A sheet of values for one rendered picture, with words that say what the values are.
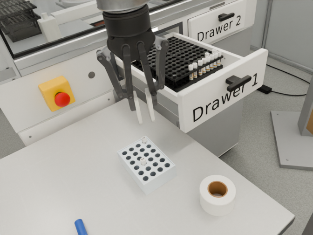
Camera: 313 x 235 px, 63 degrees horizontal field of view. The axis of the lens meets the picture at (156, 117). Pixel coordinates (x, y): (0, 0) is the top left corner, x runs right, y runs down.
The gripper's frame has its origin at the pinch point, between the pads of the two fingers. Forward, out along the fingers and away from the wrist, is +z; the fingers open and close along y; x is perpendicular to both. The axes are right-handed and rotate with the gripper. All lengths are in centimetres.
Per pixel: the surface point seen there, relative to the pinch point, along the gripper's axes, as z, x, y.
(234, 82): 0.9, -2.4, -21.5
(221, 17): 1, -42, -37
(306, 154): 89, -38, -92
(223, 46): 16, -50, -41
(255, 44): 87, -178, -139
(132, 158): 12.3, 1.9, 4.9
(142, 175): 12.2, 7.3, 3.7
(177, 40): 2.0, -33.6, -17.4
